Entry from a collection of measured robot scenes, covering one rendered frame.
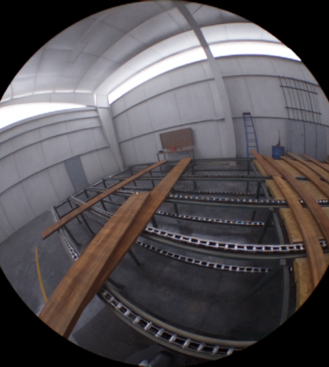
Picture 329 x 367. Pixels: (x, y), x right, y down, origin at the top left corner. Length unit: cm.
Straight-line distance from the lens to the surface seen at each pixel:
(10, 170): 805
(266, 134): 622
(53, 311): 98
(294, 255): 101
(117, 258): 91
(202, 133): 611
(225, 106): 513
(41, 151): 790
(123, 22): 600
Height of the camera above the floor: 152
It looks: 21 degrees down
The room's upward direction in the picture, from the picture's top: 12 degrees counter-clockwise
